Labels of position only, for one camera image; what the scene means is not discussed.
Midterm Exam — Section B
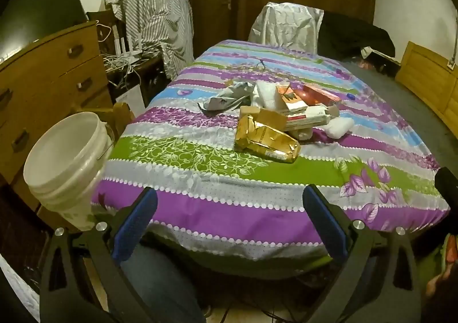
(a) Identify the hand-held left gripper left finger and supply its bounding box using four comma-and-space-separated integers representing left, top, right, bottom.
39, 187, 160, 323

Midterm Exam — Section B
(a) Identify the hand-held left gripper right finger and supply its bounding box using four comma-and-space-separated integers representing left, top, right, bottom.
302, 184, 421, 323

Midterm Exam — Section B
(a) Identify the white plastic bucket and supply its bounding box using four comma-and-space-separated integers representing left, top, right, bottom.
23, 112, 115, 232

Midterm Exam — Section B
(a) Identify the gold foil packet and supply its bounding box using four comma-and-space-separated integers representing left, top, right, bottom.
234, 115, 301, 164

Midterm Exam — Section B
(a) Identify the long white box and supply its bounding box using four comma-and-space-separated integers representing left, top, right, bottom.
284, 105, 340, 131

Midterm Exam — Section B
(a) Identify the brown cardboard box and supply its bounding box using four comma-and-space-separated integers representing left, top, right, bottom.
239, 105, 287, 132

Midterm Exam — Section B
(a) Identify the red and white carton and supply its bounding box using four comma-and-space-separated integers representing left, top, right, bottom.
279, 82, 309, 114

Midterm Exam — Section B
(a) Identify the grey newspaper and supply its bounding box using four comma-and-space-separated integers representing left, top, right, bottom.
198, 80, 259, 117

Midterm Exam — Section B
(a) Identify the person's leg in jeans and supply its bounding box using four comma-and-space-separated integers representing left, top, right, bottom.
120, 244, 208, 323

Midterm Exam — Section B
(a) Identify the striped floral bedsheet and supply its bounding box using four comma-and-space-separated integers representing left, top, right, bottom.
91, 40, 451, 262

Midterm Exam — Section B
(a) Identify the wooden stool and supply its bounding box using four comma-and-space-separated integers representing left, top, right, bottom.
96, 102, 136, 137

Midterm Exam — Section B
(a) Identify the pink cardboard box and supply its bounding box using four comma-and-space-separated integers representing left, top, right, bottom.
303, 84, 342, 103

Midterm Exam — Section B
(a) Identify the grey blanket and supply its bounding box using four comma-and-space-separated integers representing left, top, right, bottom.
340, 58, 458, 180

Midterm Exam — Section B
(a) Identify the wooden dresser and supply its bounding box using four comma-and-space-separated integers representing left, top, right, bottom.
0, 20, 115, 211

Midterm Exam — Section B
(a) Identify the white router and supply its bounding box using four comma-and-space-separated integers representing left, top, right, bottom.
111, 24, 144, 60

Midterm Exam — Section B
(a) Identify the white flat box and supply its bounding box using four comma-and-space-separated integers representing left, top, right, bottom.
361, 46, 398, 65

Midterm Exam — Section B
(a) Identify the wooden headboard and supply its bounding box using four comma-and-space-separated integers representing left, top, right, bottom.
394, 41, 458, 119

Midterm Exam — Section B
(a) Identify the black cloth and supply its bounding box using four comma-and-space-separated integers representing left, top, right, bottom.
317, 11, 396, 60

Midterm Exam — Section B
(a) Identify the grey striped cloth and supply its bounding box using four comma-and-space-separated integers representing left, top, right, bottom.
103, 0, 196, 81

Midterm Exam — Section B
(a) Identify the dark flat screen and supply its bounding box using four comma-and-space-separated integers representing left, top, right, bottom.
0, 0, 89, 56

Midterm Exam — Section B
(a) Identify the tangle of white cables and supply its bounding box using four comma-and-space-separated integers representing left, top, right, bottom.
96, 22, 169, 89

